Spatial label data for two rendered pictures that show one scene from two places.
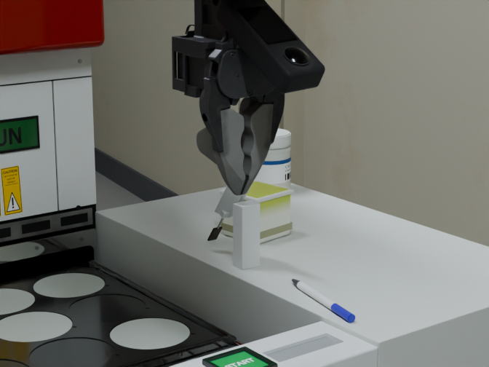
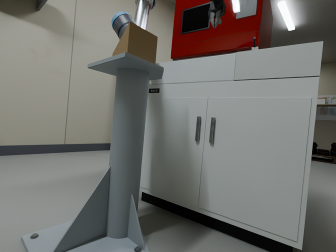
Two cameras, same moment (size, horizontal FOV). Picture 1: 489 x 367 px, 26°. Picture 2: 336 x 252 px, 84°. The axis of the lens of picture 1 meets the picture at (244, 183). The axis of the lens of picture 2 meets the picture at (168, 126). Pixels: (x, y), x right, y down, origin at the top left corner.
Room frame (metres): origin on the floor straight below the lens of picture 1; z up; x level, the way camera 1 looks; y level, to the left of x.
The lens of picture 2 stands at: (0.42, -0.95, 0.57)
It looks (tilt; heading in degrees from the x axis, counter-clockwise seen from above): 1 degrees down; 70
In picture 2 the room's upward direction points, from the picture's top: 5 degrees clockwise
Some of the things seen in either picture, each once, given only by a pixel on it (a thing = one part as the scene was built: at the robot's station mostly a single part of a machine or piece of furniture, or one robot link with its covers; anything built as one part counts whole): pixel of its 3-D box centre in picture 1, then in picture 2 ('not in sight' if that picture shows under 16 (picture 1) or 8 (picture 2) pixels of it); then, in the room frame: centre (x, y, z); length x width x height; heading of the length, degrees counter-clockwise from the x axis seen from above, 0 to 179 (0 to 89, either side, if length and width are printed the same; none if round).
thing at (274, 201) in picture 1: (256, 212); not in sight; (1.43, -0.02, 1.00); 0.07 x 0.07 x 0.07; 46
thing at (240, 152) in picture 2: not in sight; (220, 150); (1.22, 0.14, 0.41); 0.96 x 0.64 x 0.82; 127
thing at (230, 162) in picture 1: (216, 147); (213, 22); (1.00, 0.03, 1.19); 0.06 x 0.03 x 0.09; 37
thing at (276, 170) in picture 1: (269, 160); not in sight; (1.69, -0.04, 1.01); 0.07 x 0.07 x 0.10
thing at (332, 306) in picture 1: (321, 298); not in sight; (1.17, -0.09, 0.97); 0.14 x 0.01 x 0.01; 26
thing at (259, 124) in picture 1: (241, 143); (219, 20); (1.02, 0.00, 1.19); 0.06 x 0.03 x 0.09; 37
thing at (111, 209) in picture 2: not in sight; (107, 152); (0.46, -0.06, 0.41); 0.51 x 0.44 x 0.82; 28
